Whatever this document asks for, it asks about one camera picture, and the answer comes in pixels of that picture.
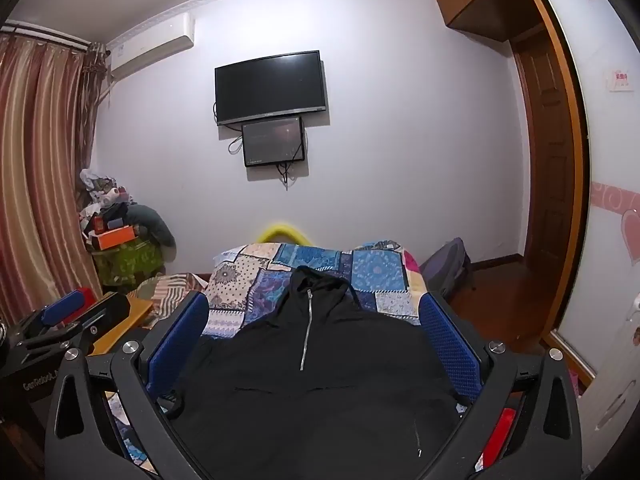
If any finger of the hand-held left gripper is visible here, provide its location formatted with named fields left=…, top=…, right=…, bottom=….
left=10, top=289, right=95, bottom=352
left=62, top=292, right=132, bottom=358

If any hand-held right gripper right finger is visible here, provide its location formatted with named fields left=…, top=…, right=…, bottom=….
left=419, top=290, right=596, bottom=480

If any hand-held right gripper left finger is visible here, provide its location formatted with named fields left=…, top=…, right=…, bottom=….
left=44, top=291, right=211, bottom=480

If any black zip hoodie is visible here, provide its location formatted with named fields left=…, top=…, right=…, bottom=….
left=165, top=265, right=476, bottom=480

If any wooden side table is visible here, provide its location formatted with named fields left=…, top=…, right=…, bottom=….
left=91, top=294, right=154, bottom=357

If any striped pillow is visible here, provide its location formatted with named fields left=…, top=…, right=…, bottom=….
left=129, top=272, right=211, bottom=322

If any green patterned cloth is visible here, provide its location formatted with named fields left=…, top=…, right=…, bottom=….
left=92, top=240, right=166, bottom=288

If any orange box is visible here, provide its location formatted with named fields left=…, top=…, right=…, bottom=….
left=96, top=225, right=137, bottom=251

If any grey backpack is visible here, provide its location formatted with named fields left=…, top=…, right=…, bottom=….
left=419, top=237, right=473, bottom=302

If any patchwork quilt bed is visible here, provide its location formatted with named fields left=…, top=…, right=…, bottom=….
left=107, top=240, right=481, bottom=476

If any pile of clutter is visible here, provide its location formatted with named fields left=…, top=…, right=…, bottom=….
left=77, top=167, right=177, bottom=261

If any striped red curtain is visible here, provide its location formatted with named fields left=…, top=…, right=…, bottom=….
left=0, top=20, right=113, bottom=326

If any white cabinet door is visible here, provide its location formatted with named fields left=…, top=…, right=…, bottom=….
left=575, top=294, right=640, bottom=466

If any brown wooden door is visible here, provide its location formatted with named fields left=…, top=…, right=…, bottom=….
left=510, top=25, right=577, bottom=343

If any white sliding wardrobe door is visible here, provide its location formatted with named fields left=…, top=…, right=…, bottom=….
left=530, top=0, right=640, bottom=386

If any white air conditioner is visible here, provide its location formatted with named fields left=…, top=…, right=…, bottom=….
left=106, top=12, right=196, bottom=81

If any wooden overhead cabinet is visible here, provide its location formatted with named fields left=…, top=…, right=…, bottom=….
left=431, top=0, right=546, bottom=43

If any yellow foam ring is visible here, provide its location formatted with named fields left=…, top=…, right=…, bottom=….
left=255, top=223, right=316, bottom=248

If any black monitor cable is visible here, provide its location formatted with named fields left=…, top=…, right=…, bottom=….
left=276, top=145, right=307, bottom=192

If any small black wall monitor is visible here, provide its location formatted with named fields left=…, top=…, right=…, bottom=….
left=241, top=116, right=306, bottom=168

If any black wall television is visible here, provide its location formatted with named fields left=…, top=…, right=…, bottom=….
left=214, top=50, right=328, bottom=126

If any white wall label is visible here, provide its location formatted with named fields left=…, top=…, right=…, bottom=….
left=606, top=67, right=632, bottom=93

